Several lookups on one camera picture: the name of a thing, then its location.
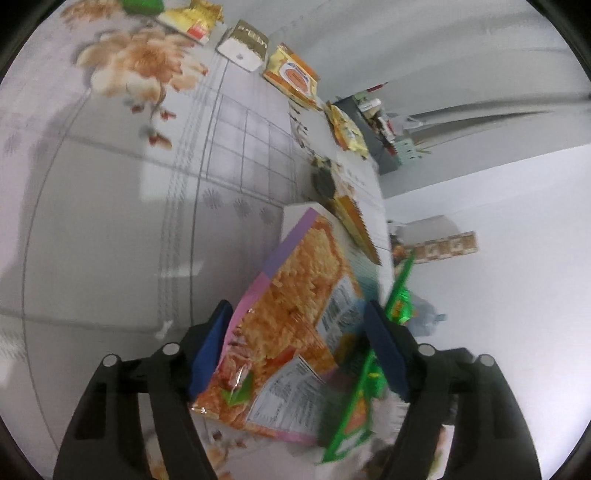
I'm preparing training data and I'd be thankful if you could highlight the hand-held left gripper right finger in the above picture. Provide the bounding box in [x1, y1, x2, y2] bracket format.
[365, 299, 541, 480]

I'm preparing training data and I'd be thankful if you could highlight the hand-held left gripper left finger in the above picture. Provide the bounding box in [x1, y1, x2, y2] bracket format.
[53, 299, 234, 480]

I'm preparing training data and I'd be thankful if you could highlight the green snack packet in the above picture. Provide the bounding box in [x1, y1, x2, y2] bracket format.
[318, 251, 419, 464]

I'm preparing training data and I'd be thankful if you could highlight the orange pink snack packet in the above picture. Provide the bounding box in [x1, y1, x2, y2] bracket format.
[189, 208, 375, 446]

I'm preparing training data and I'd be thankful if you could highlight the large clear water jug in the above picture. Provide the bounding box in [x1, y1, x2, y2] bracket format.
[406, 295, 448, 337]

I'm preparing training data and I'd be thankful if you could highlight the checkered patterned roll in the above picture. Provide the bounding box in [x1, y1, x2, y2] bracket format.
[392, 232, 478, 264]

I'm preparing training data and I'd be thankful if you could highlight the orange flat snack packet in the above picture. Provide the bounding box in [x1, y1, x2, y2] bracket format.
[332, 194, 383, 266]

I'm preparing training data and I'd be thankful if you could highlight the white carton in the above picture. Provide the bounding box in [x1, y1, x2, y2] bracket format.
[281, 202, 384, 301]

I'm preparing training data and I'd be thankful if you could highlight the floral tablecloth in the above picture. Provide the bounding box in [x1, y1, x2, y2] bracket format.
[0, 0, 393, 480]

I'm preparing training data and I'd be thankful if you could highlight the dark snack packet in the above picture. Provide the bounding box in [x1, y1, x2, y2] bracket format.
[310, 157, 340, 201]

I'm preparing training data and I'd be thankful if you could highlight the grey cabinet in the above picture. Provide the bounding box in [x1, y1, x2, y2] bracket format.
[332, 95, 402, 175]

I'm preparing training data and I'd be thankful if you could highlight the teal plastic basket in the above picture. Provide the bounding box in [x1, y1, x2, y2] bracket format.
[392, 136, 423, 162]

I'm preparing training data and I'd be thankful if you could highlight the orange yellow snack packet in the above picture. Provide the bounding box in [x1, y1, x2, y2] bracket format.
[263, 44, 322, 110]

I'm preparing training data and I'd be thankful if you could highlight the small gold white box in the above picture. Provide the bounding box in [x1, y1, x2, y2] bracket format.
[216, 19, 269, 73]

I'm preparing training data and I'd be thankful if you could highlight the yellow red snack packet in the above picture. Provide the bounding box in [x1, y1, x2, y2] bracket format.
[157, 0, 225, 45]

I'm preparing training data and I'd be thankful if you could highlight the small green packet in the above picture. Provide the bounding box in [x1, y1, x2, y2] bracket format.
[121, 0, 166, 14]

